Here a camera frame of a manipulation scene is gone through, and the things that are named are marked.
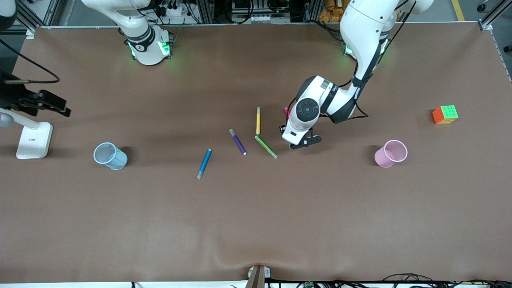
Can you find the aluminium frame profile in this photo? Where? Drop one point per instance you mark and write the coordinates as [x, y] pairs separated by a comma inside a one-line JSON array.
[[494, 14], [38, 14]]

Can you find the translucent pink cup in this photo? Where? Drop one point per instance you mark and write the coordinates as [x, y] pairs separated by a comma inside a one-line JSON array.
[[386, 158]]

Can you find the colourful puzzle cube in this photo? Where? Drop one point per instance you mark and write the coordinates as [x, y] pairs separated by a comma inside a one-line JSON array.
[[446, 114]]

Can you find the blue marker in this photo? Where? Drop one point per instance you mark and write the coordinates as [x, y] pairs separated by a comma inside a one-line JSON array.
[[204, 163]]

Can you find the yellow marker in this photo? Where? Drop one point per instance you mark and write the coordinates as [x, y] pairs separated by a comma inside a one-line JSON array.
[[258, 122]]

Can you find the pink marker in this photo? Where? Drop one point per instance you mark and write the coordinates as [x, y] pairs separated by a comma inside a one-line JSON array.
[[286, 113]]

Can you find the white connector block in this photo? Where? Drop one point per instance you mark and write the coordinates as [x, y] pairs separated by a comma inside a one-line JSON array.
[[260, 18]]

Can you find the orange packets pile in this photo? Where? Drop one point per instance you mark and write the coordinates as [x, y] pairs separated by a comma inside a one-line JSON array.
[[332, 10]]

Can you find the white power strip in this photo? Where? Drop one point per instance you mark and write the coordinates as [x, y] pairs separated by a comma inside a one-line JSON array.
[[176, 11]]

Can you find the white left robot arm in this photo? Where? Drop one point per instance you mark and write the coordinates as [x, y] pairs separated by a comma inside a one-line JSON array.
[[364, 24]]

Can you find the green marker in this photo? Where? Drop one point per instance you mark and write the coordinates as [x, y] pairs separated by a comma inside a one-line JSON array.
[[265, 146]]

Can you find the purple marker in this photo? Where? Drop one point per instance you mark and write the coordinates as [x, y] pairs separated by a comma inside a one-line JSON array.
[[238, 142]]

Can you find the translucent blue cup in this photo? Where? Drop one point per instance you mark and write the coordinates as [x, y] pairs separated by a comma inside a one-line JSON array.
[[116, 160]]

